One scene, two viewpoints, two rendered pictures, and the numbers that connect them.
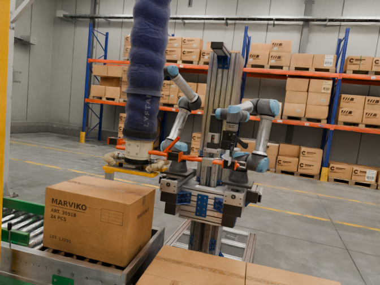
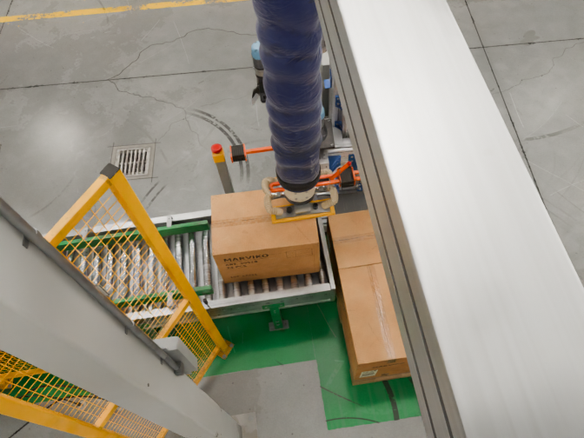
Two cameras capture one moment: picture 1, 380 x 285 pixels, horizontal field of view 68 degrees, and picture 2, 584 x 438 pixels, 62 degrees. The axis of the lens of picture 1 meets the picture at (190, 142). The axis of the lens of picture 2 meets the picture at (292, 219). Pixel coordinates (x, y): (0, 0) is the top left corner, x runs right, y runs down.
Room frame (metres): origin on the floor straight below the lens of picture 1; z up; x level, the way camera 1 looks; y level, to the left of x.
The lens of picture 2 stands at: (0.45, 0.75, 3.34)
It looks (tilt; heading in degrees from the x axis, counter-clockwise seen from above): 59 degrees down; 345
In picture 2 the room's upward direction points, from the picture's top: 6 degrees counter-clockwise
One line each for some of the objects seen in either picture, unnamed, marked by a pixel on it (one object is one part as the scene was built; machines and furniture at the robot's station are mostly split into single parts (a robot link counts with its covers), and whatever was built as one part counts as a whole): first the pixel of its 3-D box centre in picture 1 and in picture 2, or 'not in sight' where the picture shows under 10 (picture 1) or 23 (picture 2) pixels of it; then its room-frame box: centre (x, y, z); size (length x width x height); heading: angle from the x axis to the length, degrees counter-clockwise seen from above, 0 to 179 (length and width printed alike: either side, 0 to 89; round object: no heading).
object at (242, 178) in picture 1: (238, 175); not in sight; (2.14, -0.40, 1.09); 0.15 x 0.15 x 0.10
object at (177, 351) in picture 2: not in sight; (161, 357); (1.07, 1.13, 1.62); 0.20 x 0.05 x 0.30; 78
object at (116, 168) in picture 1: (130, 168); (301, 209); (1.75, 0.35, 1.13); 0.34 x 0.10 x 0.05; 78
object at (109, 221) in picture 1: (102, 215); (266, 235); (1.89, 0.55, 0.75); 0.60 x 0.40 x 0.40; 76
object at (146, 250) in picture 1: (146, 250); (323, 240); (1.81, 0.21, 0.58); 0.70 x 0.03 x 0.06; 168
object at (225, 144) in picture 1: (228, 140); not in sight; (1.73, -0.23, 1.38); 0.09 x 0.08 x 0.12; 78
